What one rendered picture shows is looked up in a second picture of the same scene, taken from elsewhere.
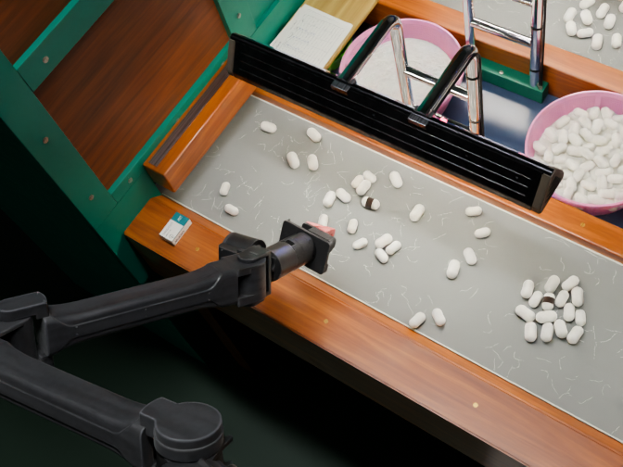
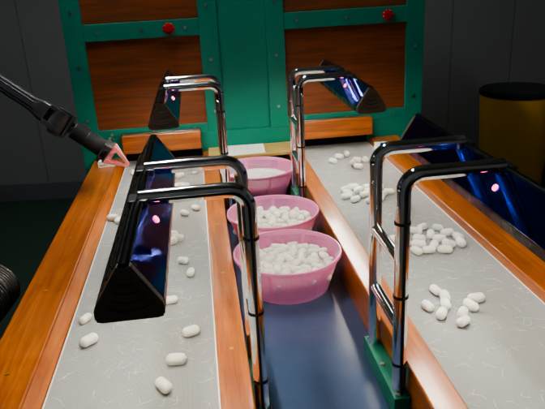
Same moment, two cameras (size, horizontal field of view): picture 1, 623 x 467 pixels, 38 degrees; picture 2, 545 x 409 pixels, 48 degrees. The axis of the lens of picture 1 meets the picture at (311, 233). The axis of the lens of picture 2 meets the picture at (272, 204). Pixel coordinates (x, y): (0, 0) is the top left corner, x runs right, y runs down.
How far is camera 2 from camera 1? 177 cm
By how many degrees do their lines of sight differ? 45
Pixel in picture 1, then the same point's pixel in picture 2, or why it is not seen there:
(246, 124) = not seen: hidden behind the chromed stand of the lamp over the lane
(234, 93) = (183, 135)
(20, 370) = not seen: outside the picture
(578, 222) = (217, 222)
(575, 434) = (75, 262)
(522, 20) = (332, 182)
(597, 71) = (323, 197)
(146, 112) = (139, 112)
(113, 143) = (114, 109)
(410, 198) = not seen: hidden behind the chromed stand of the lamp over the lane
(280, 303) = (88, 190)
